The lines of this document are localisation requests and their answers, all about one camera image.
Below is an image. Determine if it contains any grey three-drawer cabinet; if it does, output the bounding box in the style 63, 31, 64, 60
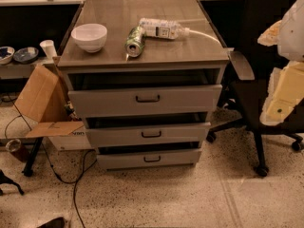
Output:
58, 0, 229, 156

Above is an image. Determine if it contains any grey top drawer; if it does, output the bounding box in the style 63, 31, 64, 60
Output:
68, 85, 221, 118

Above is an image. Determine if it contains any grey middle drawer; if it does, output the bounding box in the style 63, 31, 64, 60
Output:
86, 123, 211, 147

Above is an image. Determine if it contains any open cardboard box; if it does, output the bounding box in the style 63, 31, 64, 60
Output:
15, 65, 91, 151

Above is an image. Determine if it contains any green soda can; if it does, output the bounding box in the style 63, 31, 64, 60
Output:
124, 26, 146, 58

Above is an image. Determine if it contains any clear plastic water bottle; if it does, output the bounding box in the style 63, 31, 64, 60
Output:
139, 18, 190, 40

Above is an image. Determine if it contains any white ceramic bowl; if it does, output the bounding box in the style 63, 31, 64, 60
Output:
71, 24, 107, 53

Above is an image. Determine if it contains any black office chair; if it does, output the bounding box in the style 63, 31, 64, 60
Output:
207, 0, 304, 177

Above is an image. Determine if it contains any white paper cup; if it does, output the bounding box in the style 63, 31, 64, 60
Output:
40, 40, 57, 60

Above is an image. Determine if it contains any blue patterned bowl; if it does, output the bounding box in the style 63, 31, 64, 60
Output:
13, 47, 39, 64

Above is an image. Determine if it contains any black stand leg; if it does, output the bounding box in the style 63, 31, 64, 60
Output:
23, 137, 43, 177

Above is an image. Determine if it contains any brown cup on floor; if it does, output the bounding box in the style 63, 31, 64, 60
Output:
6, 139, 29, 162

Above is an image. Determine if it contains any black shoe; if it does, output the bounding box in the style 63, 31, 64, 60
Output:
37, 217, 66, 228

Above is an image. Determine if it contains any white blue bowl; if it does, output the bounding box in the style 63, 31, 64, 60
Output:
0, 47, 15, 65

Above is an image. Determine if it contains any black floor cable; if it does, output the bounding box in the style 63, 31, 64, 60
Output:
41, 141, 98, 228

